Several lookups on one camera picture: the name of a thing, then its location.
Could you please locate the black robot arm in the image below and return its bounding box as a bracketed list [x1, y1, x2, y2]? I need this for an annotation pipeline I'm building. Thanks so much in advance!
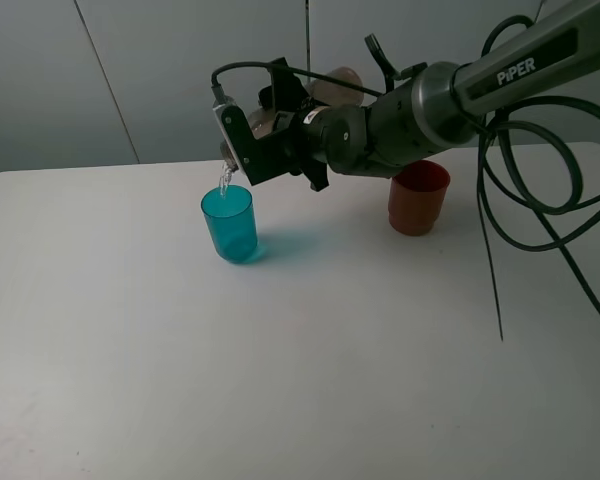
[243, 1, 600, 191]

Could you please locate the smoky translucent water bottle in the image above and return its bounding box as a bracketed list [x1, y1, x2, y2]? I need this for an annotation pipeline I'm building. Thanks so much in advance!
[213, 58, 364, 185]

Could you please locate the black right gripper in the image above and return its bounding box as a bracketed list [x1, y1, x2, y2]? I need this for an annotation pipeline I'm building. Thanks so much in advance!
[254, 69, 368, 191]

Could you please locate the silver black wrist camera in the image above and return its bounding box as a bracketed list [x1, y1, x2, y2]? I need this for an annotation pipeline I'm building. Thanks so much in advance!
[213, 97, 259, 186]

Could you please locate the red plastic cup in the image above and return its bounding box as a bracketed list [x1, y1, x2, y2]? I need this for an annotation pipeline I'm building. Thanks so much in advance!
[388, 160, 451, 236]

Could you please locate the black cable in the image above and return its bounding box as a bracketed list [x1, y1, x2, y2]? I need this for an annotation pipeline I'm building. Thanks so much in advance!
[210, 14, 600, 342]

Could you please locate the teal translucent plastic cup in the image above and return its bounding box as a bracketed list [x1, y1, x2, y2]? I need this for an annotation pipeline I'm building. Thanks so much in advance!
[201, 185, 258, 263]

